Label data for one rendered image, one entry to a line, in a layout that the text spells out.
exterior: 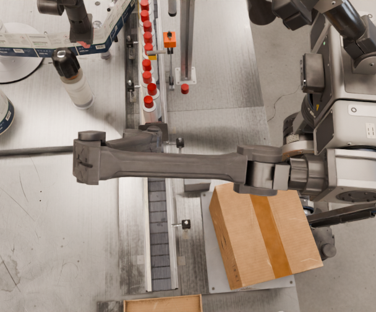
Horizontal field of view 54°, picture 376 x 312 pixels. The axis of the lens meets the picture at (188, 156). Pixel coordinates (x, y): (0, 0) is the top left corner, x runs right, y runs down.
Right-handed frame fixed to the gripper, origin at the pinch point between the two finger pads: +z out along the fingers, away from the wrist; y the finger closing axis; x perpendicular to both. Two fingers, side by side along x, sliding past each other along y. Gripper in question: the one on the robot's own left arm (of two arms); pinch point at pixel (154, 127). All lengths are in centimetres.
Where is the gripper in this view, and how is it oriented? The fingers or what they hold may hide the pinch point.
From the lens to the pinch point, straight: 141.5
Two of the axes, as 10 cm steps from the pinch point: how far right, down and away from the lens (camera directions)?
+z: -0.6, -3.0, 9.5
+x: 0.6, 9.5, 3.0
